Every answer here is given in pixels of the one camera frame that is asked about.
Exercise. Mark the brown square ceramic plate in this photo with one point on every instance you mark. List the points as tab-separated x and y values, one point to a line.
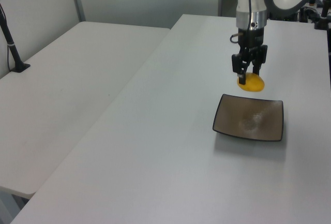
240	115

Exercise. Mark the black camera pole with base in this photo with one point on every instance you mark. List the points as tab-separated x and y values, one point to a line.
13	49

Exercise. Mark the black electronics box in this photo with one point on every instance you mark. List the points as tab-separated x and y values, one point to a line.
287	17

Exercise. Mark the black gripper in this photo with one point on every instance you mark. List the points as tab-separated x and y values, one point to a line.
252	40

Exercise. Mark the grey table leg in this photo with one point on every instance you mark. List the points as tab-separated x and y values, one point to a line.
6	208

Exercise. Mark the black clamp stand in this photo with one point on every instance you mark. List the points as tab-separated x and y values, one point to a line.
323	23

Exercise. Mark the yellow lemon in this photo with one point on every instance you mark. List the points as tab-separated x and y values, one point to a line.
254	85

